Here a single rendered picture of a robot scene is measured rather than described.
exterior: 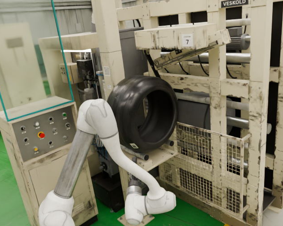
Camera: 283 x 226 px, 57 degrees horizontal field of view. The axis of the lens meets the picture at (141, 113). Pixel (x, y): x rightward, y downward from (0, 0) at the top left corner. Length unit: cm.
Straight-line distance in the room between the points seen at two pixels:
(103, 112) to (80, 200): 151
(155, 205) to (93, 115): 59
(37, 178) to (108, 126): 121
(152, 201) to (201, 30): 111
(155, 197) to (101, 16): 132
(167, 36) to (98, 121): 92
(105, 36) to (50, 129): 89
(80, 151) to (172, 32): 101
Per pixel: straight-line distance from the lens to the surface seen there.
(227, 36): 190
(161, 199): 147
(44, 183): 240
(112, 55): 208
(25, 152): 230
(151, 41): 206
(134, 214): 151
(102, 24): 206
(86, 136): 143
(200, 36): 182
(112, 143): 132
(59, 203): 152
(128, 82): 189
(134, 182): 162
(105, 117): 126
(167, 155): 217
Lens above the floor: 186
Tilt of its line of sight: 19 degrees down
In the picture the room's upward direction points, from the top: 7 degrees counter-clockwise
